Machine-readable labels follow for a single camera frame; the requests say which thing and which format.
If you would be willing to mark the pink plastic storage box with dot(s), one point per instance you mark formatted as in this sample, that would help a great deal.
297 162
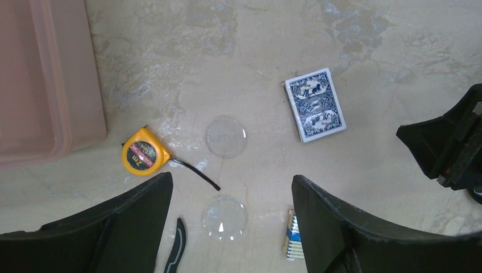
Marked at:
51 101

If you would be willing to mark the clear dealer button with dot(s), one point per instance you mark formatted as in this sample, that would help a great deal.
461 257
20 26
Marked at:
226 137

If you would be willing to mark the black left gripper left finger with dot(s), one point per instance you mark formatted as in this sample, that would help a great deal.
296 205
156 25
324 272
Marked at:
122 234

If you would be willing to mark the clear round disc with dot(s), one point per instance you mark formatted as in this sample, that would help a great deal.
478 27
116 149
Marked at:
225 219

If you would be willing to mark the blue playing card deck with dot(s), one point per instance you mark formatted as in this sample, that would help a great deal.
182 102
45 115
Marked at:
314 105

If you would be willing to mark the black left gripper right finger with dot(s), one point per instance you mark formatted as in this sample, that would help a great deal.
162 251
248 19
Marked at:
339 237

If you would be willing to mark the blue yellow card deck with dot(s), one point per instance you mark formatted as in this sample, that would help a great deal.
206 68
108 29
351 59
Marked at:
292 247

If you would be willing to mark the yellow tape measure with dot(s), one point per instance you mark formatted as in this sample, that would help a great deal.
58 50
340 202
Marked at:
143 154

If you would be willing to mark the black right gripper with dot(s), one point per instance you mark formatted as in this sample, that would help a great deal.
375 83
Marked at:
448 148

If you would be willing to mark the black handled pliers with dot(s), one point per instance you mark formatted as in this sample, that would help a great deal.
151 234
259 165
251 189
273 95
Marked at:
178 248

